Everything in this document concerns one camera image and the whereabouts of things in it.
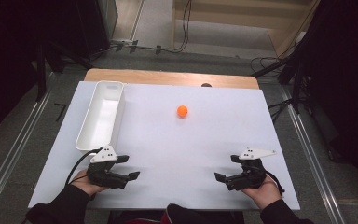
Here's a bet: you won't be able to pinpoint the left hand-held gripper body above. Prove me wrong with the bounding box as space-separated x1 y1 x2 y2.
86 145 130 189

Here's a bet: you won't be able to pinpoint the person's left hand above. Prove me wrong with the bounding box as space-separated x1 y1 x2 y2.
69 169 107 198

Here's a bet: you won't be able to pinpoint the person's dark clothing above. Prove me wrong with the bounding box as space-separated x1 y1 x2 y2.
117 203 246 224

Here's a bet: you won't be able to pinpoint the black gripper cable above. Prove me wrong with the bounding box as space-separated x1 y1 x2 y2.
64 147 104 187
264 170 286 197

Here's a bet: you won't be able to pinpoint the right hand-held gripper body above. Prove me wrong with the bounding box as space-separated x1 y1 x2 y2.
226 147 278 191

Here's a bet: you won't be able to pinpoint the white plastic bin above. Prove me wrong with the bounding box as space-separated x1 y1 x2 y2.
75 80 127 153

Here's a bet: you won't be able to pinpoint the black tripod stand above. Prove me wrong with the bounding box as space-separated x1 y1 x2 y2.
251 50 312 126

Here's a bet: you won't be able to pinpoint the wooden table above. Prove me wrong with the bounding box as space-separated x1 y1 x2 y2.
83 68 261 91

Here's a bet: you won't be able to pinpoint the orange ball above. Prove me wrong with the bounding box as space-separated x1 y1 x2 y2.
176 105 189 119

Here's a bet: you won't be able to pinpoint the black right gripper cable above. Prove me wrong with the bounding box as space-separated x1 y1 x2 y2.
264 170 286 197

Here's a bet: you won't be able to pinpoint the person's right hand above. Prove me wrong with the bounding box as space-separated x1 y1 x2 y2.
241 174 283 212

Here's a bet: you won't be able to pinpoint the white board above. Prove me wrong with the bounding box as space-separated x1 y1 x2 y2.
27 80 302 212

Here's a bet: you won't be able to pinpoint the metal floor rail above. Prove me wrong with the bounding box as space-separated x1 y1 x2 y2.
0 72 56 217
279 85 347 224

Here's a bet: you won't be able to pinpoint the black hanging cables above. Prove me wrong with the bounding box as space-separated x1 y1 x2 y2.
155 0 193 54

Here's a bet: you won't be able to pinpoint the white power strip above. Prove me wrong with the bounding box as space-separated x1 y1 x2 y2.
109 38 139 49

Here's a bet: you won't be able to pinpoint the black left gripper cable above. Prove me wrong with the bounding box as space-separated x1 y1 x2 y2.
64 147 104 187

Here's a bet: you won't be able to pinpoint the wooden platform steps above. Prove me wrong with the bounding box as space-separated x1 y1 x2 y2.
171 0 322 58

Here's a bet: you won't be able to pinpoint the coiled black floor cable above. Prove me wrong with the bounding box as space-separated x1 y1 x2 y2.
249 55 293 75

